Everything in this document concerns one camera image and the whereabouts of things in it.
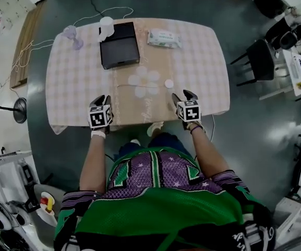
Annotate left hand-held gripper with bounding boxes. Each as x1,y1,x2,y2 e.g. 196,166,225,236
87,95,114,136

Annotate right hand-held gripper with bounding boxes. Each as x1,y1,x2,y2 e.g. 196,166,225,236
171,89,202,129

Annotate person's left forearm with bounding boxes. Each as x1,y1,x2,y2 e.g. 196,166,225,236
79,136,107,195

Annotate person's right forearm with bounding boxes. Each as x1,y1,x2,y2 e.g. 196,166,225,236
191,127,231,180

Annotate person's right hand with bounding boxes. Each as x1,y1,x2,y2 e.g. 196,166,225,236
186,120,207,135

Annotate person's left hand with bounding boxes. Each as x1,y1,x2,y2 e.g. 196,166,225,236
91,129,107,140

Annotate pink checked flower tablecloth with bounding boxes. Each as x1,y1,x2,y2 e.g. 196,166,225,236
45,17,231,135

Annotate blue shorts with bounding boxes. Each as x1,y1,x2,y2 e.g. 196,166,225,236
118,132,193,158

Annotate black rectangular box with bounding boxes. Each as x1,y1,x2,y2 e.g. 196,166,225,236
99,21,141,70

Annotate white green wet wipes pack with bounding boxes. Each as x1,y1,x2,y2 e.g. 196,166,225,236
147,28,183,49

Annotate black standing fan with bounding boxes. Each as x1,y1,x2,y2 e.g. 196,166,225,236
0,71,28,124

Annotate black chair with thin legs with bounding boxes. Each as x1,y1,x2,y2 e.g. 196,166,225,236
230,38,275,87

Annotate wooden board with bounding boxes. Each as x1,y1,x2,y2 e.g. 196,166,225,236
9,0,48,89

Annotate green purple jersey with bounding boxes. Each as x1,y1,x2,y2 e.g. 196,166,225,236
53,146,277,251

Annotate white work desk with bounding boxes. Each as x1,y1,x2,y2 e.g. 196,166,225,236
259,48,301,101

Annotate black office chair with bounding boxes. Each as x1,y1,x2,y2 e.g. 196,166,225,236
264,17,301,51
253,0,289,19

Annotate white plate with toys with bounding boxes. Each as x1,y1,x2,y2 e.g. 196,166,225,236
36,191,59,227

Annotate white cable beside table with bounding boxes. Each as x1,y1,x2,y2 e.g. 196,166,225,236
209,113,216,144

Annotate thin white cable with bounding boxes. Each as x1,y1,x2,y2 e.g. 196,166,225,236
72,7,135,27

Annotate beige cord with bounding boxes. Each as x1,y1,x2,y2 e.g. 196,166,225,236
10,39,54,75

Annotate black floor cable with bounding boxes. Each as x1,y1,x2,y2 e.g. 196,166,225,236
88,0,102,17

